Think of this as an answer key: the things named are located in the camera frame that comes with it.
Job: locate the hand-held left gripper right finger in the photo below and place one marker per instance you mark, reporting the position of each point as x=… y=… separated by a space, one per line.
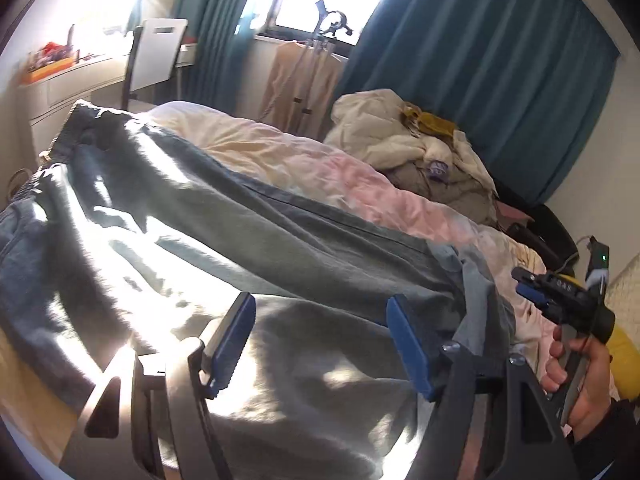
x=407 y=345

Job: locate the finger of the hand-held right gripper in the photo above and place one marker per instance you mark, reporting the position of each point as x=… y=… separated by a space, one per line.
x=525 y=275
x=530 y=294

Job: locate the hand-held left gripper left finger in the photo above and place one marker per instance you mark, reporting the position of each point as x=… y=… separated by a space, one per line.
x=232 y=345

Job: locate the blue denim jeans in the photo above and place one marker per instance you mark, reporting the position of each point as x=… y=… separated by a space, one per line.
x=250 y=220

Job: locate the person's right forearm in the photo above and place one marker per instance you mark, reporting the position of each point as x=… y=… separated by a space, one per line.
x=610 y=440

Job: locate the pile of crumpled clothes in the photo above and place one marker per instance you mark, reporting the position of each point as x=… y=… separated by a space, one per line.
x=370 y=130

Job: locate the person's right hand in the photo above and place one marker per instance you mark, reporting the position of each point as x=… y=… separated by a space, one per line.
x=592 y=385

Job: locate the black armchair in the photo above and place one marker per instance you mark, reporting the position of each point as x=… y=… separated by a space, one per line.
x=545 y=230

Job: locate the white quilted headboard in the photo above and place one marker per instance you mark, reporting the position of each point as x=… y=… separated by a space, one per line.
x=627 y=290

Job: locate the yellow plush pillow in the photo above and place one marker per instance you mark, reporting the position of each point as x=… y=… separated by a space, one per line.
x=627 y=365

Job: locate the grey crumpled garment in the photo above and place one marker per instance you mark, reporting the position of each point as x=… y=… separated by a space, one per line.
x=450 y=195

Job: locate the mustard yellow garment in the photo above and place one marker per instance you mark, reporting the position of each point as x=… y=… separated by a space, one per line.
x=430 y=120

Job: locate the pastel pink bed blanket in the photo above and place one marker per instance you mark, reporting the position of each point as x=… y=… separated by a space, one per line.
x=320 y=170

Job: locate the large teal curtain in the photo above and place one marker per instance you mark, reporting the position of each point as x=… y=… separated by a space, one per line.
x=480 y=70

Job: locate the beige hanging garment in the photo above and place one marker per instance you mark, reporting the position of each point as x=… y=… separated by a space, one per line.
x=290 y=85

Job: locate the white desk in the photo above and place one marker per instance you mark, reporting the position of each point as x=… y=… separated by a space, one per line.
x=75 y=90

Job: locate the white chair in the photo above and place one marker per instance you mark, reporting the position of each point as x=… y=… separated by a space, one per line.
x=155 y=55

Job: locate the narrow teal curtain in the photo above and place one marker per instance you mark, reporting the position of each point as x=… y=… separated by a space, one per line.
x=220 y=35

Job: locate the orange tray with small things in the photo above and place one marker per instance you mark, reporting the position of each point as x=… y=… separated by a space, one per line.
x=47 y=62

